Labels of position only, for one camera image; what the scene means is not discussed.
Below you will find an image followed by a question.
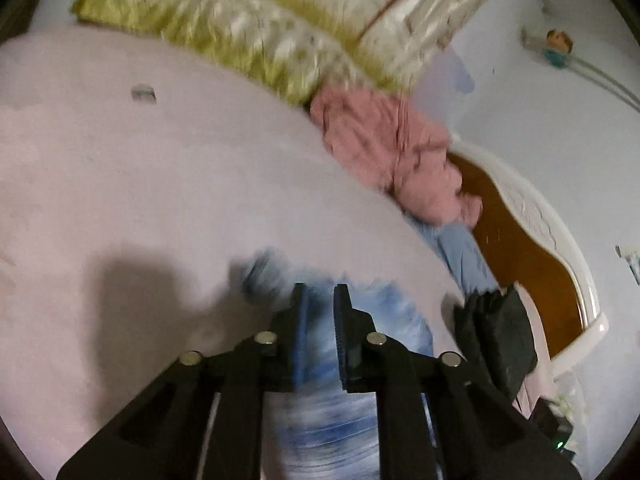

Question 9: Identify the blue plaid shirt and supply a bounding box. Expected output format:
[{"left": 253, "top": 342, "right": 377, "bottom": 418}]
[{"left": 240, "top": 249, "right": 436, "bottom": 480}]

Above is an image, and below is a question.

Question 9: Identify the black garment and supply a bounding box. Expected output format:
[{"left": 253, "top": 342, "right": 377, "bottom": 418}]
[{"left": 454, "top": 285, "right": 538, "bottom": 401}]

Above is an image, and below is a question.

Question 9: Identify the light blue garment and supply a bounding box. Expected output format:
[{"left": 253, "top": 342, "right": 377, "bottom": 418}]
[{"left": 406, "top": 214, "right": 499, "bottom": 297}]

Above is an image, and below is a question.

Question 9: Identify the wooden bed headboard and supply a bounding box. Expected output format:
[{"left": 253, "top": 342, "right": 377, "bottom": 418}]
[{"left": 450, "top": 136, "right": 610, "bottom": 377}]

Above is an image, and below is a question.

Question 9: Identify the pink bed sheet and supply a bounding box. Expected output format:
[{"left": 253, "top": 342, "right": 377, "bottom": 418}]
[{"left": 1, "top": 26, "right": 514, "bottom": 479}]

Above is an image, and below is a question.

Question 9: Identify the pink crumpled garment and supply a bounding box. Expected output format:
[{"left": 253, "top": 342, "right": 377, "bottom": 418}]
[{"left": 310, "top": 86, "right": 483, "bottom": 228}]

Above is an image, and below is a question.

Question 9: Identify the small black hair clip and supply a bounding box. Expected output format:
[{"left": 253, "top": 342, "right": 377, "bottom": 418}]
[{"left": 130, "top": 84, "right": 157, "bottom": 104}]

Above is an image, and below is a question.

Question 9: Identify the green floral folded quilt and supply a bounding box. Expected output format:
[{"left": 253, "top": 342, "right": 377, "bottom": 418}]
[{"left": 72, "top": 0, "right": 486, "bottom": 105}]

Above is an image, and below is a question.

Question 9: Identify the wall hook with toy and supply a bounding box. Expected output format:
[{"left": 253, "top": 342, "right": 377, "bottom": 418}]
[{"left": 520, "top": 28, "right": 639, "bottom": 112}]

